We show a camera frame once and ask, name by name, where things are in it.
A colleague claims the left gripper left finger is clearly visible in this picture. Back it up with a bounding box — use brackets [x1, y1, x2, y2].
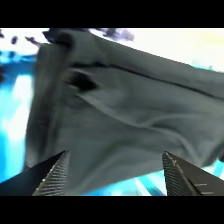
[0, 149, 71, 197]

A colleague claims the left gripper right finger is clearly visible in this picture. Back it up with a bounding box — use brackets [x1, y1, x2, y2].
[161, 150, 224, 197]

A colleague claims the black shirt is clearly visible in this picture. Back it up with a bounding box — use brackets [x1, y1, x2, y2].
[23, 28, 224, 197]

